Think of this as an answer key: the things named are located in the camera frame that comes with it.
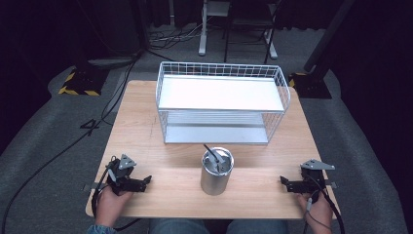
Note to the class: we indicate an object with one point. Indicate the person's left hand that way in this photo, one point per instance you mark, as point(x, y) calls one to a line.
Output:
point(110, 204)

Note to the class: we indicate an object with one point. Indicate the black metal chair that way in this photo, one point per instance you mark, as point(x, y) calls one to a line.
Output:
point(250, 22)

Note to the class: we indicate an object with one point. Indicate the silver metal cup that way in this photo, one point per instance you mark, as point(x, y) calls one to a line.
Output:
point(214, 182)

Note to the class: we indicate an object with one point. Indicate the black stand with striped base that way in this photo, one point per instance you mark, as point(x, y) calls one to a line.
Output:
point(313, 83)
point(84, 81)

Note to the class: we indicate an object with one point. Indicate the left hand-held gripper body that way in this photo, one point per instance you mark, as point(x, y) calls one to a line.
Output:
point(120, 175)

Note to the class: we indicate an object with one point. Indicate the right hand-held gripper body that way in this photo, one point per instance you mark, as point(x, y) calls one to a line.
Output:
point(313, 180)

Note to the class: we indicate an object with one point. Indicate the person's right hand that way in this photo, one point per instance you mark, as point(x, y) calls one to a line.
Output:
point(319, 211)

